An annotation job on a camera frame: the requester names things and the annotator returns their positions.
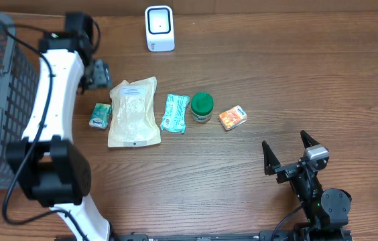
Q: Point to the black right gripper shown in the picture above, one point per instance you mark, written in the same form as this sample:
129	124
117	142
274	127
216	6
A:
287	171

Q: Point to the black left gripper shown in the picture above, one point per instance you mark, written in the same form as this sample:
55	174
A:
104	77

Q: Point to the green tissue pack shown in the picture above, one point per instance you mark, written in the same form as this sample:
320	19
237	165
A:
100	116

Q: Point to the beige clear pouch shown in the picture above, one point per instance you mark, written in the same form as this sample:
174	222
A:
133	120

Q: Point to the orange tissue pack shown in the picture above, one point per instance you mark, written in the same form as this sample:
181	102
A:
233	117

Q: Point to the teal wipes packet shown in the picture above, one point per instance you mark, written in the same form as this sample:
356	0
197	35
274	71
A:
173	119

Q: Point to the green lid jar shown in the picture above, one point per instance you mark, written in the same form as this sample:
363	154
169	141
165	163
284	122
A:
202	105

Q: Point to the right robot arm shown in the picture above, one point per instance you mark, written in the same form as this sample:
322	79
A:
326	211

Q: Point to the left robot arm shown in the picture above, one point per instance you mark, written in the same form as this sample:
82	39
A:
45	162

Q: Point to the white barcode scanner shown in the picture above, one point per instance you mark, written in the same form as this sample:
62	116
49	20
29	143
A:
159	28

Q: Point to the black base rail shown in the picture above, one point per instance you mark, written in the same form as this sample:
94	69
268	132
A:
202	237

